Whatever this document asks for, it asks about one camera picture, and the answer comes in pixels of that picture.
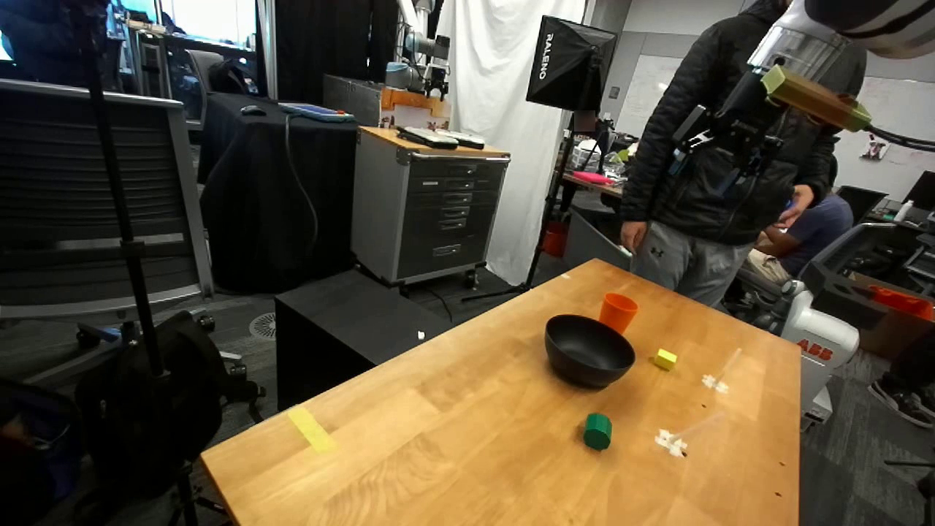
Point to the yellow tape strip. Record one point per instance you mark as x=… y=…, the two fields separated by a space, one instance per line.
x=310 y=431

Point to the yellow wrist camera mount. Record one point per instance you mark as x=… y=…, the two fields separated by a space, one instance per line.
x=814 y=98

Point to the black storage crate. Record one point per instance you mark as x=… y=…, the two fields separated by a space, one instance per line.
x=866 y=264

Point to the red container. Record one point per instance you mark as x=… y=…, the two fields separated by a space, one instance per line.
x=557 y=240

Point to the white curtain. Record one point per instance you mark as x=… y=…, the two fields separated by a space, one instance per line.
x=508 y=118

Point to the wooden box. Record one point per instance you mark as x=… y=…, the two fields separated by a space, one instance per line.
x=414 y=107

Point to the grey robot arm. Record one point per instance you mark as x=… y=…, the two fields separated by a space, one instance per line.
x=424 y=54

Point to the black tripod pole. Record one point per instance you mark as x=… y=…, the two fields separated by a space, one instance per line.
x=119 y=194

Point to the low black cabinet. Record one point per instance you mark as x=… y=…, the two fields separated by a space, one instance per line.
x=340 y=332

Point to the black bowl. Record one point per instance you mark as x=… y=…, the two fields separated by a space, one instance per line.
x=588 y=351

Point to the orange plastic cup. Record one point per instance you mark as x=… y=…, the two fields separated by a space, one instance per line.
x=617 y=310

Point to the white ABB robot base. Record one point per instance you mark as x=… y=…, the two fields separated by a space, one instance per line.
x=819 y=339

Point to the yellow block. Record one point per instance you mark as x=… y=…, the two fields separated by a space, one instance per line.
x=665 y=359

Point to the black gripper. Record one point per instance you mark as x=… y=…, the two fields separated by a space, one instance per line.
x=731 y=120

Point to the black softbox light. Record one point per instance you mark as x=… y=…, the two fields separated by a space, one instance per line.
x=572 y=66

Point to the black curtain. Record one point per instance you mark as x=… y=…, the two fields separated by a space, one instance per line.
x=332 y=38

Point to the softbox light stand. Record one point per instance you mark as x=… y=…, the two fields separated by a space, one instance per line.
x=550 y=194

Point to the grey drawer cabinet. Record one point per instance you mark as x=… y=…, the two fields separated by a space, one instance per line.
x=429 y=207

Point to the person in black jacket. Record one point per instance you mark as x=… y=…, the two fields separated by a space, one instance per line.
x=712 y=207

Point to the black white remote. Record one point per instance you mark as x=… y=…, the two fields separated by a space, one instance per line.
x=429 y=134
x=470 y=142

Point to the black backpack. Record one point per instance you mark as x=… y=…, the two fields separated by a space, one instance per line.
x=156 y=410

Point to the person in grey tshirt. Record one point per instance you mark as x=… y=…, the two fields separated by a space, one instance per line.
x=819 y=228

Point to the green block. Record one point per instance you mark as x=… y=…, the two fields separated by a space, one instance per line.
x=598 y=431

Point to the wooden office desk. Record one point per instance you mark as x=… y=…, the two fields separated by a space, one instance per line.
x=588 y=187

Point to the blue folder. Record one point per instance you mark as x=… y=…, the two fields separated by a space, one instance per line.
x=316 y=112

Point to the grey mesh office chair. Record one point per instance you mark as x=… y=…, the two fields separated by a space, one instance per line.
x=61 y=175

